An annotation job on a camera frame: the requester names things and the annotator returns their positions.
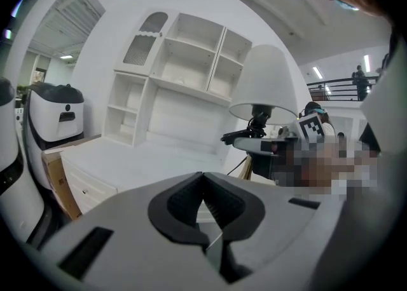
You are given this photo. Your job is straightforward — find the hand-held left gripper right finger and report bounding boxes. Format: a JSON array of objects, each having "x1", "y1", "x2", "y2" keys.
[{"x1": 203, "y1": 172, "x2": 347, "y2": 284}]

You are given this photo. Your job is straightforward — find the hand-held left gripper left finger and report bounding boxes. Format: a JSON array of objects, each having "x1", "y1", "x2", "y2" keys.
[{"x1": 30, "y1": 172, "x2": 230, "y2": 291}]

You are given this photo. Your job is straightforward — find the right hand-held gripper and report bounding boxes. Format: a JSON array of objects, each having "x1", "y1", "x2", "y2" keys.
[{"x1": 221, "y1": 112, "x2": 326, "y2": 158}]

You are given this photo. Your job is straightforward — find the white table lamp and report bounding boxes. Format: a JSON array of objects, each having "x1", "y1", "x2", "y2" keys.
[{"x1": 228, "y1": 44, "x2": 299, "y2": 140}]

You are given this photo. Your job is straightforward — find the person's right forearm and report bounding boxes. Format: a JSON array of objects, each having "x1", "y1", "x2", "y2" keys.
[{"x1": 300, "y1": 143, "x2": 378, "y2": 189}]

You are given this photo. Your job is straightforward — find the white desk with hutch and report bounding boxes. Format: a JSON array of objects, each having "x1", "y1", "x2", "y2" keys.
[{"x1": 59, "y1": 133, "x2": 278, "y2": 218}]

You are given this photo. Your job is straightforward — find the white desk hutch shelf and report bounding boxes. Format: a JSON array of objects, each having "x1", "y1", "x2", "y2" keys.
[{"x1": 102, "y1": 8, "x2": 254, "y2": 158}]

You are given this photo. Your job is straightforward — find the brown cardboard box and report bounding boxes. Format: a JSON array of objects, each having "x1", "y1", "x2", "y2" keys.
[{"x1": 41, "y1": 135, "x2": 103, "y2": 221}]

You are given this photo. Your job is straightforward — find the black balcony railing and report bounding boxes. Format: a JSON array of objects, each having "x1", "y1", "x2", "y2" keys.
[{"x1": 306, "y1": 75, "x2": 380, "y2": 102}]

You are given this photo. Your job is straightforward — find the white and black service robot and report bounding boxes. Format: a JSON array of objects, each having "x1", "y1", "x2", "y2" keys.
[
  {"x1": 0, "y1": 76, "x2": 46, "y2": 243},
  {"x1": 23, "y1": 81, "x2": 85, "y2": 189}
]

